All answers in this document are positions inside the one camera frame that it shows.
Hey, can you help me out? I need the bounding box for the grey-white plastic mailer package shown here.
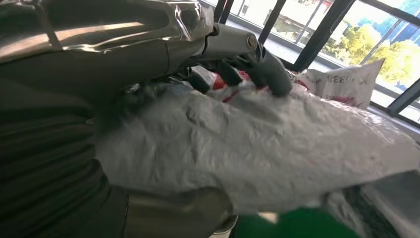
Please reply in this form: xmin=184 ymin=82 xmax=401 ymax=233
xmin=94 ymin=65 xmax=420 ymax=218

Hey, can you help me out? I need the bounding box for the white printed mailer package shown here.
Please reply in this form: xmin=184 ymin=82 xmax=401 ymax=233
xmin=295 ymin=59 xmax=386 ymax=111

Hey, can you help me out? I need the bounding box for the green conveyor belt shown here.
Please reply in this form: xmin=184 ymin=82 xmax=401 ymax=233
xmin=229 ymin=207 xmax=362 ymax=238

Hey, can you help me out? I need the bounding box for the grey plastic mailer package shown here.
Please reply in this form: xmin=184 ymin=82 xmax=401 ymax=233
xmin=323 ymin=170 xmax=420 ymax=238

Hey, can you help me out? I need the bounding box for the ribbed grey left arm sleeve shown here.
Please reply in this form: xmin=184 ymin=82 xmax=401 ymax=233
xmin=0 ymin=107 xmax=114 ymax=238

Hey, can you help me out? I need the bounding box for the yellow-green tree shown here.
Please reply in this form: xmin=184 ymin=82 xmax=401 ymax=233
xmin=319 ymin=23 xmax=420 ymax=87

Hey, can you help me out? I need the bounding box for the blue building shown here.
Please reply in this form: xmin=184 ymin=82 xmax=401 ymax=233
xmin=356 ymin=0 xmax=420 ymax=45

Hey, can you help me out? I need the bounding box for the black window frame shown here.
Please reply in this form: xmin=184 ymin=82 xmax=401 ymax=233
xmin=200 ymin=0 xmax=420 ymax=129

